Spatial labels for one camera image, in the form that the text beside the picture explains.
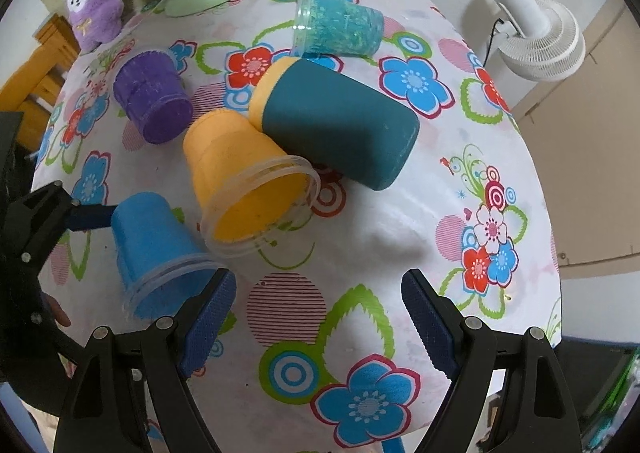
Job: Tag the purple plush bunny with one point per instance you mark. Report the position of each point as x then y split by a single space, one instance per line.
95 22

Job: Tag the blue plastic cup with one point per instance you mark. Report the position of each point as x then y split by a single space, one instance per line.
160 261

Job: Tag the wooden chair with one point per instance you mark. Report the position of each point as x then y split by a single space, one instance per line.
40 78

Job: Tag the orange plastic cup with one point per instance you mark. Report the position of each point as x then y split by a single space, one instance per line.
248 188

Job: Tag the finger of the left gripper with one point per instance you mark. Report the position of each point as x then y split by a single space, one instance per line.
38 220

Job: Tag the floral tablecloth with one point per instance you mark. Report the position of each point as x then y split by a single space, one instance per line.
318 353

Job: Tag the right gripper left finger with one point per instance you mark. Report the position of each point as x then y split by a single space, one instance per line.
103 405

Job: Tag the purple plastic cup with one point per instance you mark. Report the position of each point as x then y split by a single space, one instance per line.
149 89

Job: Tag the white floor fan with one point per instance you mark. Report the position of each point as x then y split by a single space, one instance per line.
547 44

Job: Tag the dark teal cup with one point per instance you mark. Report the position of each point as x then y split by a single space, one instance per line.
331 119

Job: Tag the turquoise glitter plastic cup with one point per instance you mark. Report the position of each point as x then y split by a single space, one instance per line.
336 27

